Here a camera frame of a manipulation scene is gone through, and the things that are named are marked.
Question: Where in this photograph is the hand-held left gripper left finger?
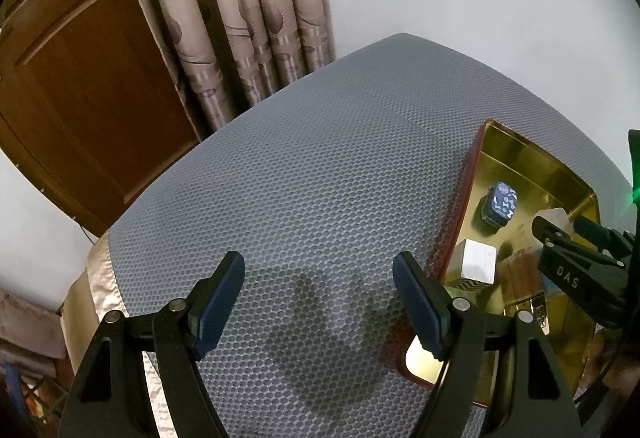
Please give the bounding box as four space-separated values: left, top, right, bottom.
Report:
57 251 246 438

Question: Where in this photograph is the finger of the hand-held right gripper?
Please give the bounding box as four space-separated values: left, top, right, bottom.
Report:
531 215 628 328
574 217 638 264

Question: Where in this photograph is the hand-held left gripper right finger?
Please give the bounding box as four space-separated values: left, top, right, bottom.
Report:
392 251 583 438

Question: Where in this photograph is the white cube with zigzag sides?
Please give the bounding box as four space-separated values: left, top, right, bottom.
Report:
445 239 497 299

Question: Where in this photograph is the blue patterned small case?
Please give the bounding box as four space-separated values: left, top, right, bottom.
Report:
481 181 519 231

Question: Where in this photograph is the red tin box gold inside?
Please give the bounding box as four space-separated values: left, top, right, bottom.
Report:
382 119 613 406

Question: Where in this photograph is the beige fabric cover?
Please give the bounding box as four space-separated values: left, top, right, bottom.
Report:
60 233 166 438

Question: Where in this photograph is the grey honeycomb mat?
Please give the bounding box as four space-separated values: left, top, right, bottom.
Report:
107 32 633 438

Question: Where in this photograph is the brown wooden door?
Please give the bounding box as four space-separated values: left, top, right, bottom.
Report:
0 0 208 236

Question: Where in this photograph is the beige patterned curtain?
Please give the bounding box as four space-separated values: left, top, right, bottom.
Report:
111 0 335 131

